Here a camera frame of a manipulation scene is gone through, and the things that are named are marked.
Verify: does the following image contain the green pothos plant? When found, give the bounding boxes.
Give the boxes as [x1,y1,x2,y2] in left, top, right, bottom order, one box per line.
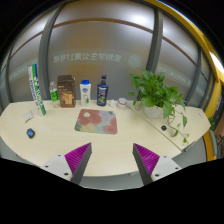
[127,69,189,144]

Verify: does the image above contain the dark blue shampoo bottle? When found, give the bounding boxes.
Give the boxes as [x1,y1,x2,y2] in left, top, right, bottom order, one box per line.
[97,75,109,106]

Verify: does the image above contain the white plant pot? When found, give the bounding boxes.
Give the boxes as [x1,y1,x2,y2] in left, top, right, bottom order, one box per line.
[143,106,162,119]

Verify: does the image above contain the floral mouse pad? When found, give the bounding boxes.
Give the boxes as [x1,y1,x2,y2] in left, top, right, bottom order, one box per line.
[75,109,118,134]

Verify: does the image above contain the brown cardboard box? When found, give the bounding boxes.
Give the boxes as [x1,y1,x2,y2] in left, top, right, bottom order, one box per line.
[57,75,76,108]

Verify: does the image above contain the clear green plastic bottle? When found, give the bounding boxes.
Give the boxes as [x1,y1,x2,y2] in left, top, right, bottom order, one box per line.
[49,81,60,108]

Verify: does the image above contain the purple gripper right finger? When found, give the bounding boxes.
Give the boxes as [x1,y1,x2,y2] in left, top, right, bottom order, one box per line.
[132,143,183,186]

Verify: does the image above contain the crumpled white tissue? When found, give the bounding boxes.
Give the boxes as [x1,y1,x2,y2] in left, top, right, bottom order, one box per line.
[108,99,118,108]

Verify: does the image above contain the small white packet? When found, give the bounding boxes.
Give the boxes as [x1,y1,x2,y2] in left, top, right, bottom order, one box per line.
[23,111,34,122]

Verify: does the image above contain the white bottle blue cap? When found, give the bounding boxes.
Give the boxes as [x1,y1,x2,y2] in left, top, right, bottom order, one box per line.
[80,80,91,106]

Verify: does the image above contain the white green shuttlecock tube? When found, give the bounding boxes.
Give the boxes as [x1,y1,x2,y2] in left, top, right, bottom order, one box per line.
[28,64,46,116]

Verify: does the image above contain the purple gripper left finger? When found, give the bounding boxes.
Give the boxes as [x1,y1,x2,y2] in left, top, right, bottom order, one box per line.
[40,142,93,186]

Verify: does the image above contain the small black blue mouse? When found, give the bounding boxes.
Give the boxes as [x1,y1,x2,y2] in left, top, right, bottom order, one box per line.
[26,128,35,139]

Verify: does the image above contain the small pink white jar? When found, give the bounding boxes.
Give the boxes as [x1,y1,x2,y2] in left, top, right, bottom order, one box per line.
[117,98,127,110]

